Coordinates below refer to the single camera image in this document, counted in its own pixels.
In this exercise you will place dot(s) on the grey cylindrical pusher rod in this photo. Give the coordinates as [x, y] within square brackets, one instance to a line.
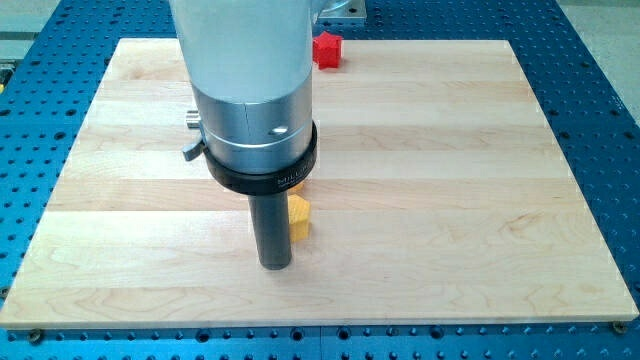
[270, 219]

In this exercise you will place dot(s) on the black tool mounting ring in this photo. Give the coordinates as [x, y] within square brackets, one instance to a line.
[267, 183]

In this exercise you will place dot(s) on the yellow hexagon block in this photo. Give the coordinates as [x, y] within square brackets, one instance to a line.
[299, 214]

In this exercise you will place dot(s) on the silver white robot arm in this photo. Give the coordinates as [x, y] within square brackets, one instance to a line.
[250, 67]

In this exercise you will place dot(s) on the light wooden board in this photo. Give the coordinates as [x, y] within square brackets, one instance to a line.
[440, 195]

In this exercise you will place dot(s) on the left board clamp screw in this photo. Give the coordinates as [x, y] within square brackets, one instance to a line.
[35, 336]

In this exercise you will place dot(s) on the board clamp screw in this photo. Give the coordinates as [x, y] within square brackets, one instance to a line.
[35, 336]
[619, 328]

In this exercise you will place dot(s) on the right board clamp screw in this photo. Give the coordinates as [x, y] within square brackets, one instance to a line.
[619, 328]

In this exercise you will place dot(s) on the red star block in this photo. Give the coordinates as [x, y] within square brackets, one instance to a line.
[327, 50]

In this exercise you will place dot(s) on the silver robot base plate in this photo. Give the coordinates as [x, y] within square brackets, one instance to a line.
[343, 12]

